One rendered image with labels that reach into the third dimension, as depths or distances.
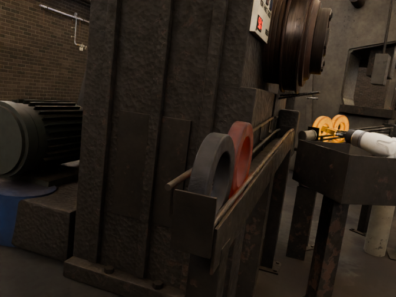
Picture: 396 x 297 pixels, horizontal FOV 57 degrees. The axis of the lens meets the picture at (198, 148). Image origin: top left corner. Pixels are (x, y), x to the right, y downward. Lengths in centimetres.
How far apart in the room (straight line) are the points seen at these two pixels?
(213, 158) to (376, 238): 193
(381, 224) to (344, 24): 264
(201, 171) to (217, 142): 6
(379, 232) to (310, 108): 230
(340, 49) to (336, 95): 50
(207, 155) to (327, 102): 385
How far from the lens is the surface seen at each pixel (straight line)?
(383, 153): 198
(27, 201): 188
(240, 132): 80
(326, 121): 219
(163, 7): 139
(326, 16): 166
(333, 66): 445
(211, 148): 62
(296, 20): 156
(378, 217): 242
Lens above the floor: 84
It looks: 9 degrees down
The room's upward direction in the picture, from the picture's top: 7 degrees clockwise
